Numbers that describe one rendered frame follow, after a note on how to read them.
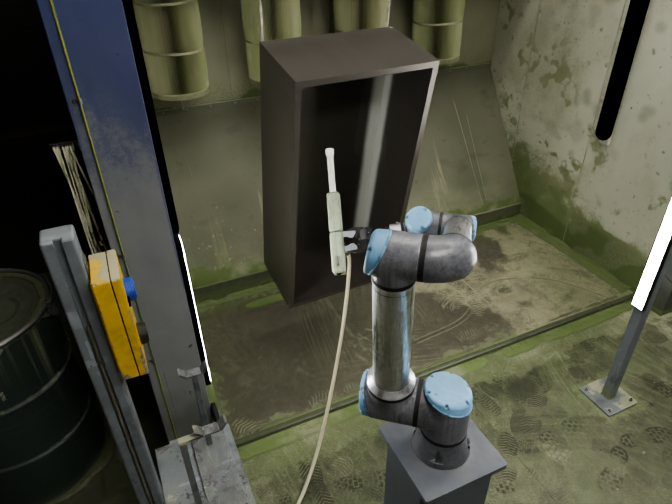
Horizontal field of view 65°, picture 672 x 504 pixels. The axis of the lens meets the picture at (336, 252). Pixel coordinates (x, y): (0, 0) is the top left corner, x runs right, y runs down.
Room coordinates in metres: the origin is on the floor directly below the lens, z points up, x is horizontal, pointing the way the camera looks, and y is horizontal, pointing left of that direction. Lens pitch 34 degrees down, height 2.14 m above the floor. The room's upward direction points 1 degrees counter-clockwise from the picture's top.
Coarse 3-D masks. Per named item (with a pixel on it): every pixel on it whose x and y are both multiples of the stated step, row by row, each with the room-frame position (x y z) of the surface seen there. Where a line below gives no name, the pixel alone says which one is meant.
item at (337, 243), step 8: (328, 152) 1.87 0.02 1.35; (328, 160) 1.86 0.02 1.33; (328, 168) 1.83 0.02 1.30; (328, 176) 1.82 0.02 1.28; (336, 192) 1.75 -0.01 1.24; (328, 200) 1.73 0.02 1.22; (336, 200) 1.73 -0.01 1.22; (328, 208) 1.71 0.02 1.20; (336, 208) 1.71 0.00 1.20; (328, 216) 1.69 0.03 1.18; (336, 216) 1.68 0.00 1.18; (336, 224) 1.66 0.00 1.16; (336, 232) 1.64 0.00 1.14; (336, 240) 1.62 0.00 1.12; (336, 248) 1.60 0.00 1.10; (344, 248) 1.63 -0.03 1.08; (336, 256) 1.56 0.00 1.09; (344, 256) 1.59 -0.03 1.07; (336, 264) 1.54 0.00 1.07; (344, 264) 1.56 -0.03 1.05; (336, 272) 1.54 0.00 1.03; (344, 272) 1.54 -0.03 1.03
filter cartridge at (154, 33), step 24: (144, 0) 2.87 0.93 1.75; (168, 0) 2.89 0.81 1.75; (192, 0) 2.96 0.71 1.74; (144, 24) 2.88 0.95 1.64; (168, 24) 2.89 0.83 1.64; (192, 24) 2.93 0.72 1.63; (144, 48) 2.90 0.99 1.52; (168, 48) 2.85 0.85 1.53; (192, 48) 2.92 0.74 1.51; (168, 72) 2.86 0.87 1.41; (192, 72) 2.90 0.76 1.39; (168, 96) 2.85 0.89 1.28; (192, 96) 2.88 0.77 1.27
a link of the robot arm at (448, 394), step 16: (432, 384) 1.11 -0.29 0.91; (448, 384) 1.11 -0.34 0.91; (464, 384) 1.12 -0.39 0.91; (416, 400) 1.08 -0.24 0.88; (432, 400) 1.05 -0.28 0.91; (448, 400) 1.05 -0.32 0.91; (464, 400) 1.05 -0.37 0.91; (416, 416) 1.05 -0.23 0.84; (432, 416) 1.04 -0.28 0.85; (448, 416) 1.02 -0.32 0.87; (464, 416) 1.03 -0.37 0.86; (432, 432) 1.04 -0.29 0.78; (448, 432) 1.02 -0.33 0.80; (464, 432) 1.04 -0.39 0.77
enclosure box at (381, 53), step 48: (288, 48) 2.08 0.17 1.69; (336, 48) 2.11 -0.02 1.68; (384, 48) 2.15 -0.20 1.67; (288, 96) 1.88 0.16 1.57; (336, 96) 2.33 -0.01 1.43; (384, 96) 2.42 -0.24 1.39; (288, 144) 1.91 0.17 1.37; (336, 144) 2.38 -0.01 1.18; (384, 144) 2.41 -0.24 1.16; (288, 192) 1.94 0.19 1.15; (384, 192) 2.39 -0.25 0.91; (288, 240) 1.98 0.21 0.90; (288, 288) 2.02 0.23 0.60; (336, 288) 2.18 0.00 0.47
